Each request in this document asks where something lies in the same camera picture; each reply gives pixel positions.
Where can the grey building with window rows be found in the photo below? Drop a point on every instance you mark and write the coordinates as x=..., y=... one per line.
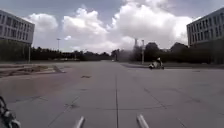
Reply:
x=15, y=26

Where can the row of dark trees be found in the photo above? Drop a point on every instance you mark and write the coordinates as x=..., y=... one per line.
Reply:
x=100, y=55

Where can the low dirt bed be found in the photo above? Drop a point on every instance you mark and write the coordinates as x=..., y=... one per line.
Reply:
x=30, y=70

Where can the robot's own part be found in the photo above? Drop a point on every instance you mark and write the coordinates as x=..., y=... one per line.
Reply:
x=79, y=122
x=142, y=121

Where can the dark building with window rows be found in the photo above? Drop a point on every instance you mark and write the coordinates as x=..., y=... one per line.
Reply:
x=206, y=28

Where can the grey concrete slab pavement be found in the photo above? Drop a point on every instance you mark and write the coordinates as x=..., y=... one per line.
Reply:
x=113, y=96

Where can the thin grey pole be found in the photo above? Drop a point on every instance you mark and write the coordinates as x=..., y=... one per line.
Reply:
x=29, y=53

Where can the person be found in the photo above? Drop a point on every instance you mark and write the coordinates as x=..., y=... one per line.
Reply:
x=158, y=60

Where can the tall floodlight pole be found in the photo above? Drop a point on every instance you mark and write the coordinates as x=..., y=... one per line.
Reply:
x=58, y=45

